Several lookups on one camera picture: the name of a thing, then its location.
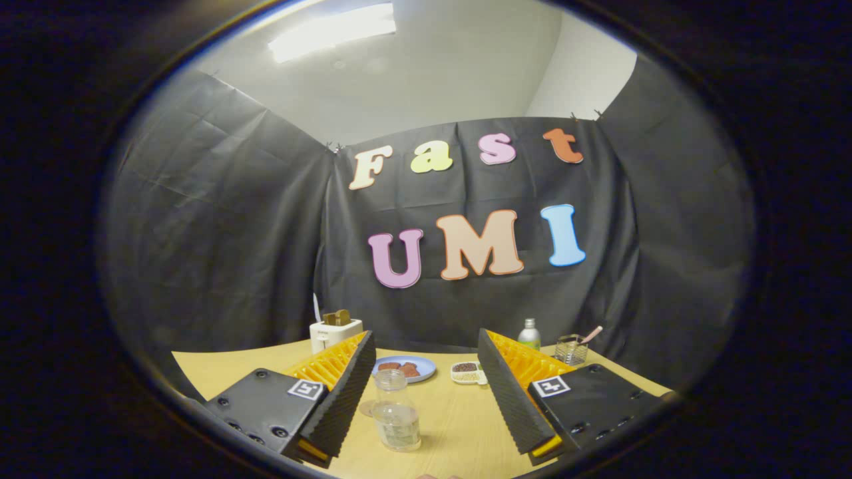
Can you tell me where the clear plastic juice bottle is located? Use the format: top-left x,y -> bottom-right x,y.
372,368 -> 423,453

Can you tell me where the white tray of beans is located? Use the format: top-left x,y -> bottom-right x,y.
451,361 -> 488,386

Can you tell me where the black mesh pen holder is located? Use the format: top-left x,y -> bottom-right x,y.
554,334 -> 589,368

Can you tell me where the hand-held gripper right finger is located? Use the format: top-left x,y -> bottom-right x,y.
477,328 -> 668,466

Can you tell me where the light blue plate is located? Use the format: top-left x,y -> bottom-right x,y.
372,355 -> 437,385

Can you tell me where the wooden table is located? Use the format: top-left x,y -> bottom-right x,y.
172,339 -> 673,479

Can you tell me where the white toaster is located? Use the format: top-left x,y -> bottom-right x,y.
310,318 -> 364,355

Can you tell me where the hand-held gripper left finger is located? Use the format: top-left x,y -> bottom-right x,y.
203,331 -> 377,470

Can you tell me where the black backdrop cloth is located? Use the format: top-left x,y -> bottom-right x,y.
100,57 -> 756,400

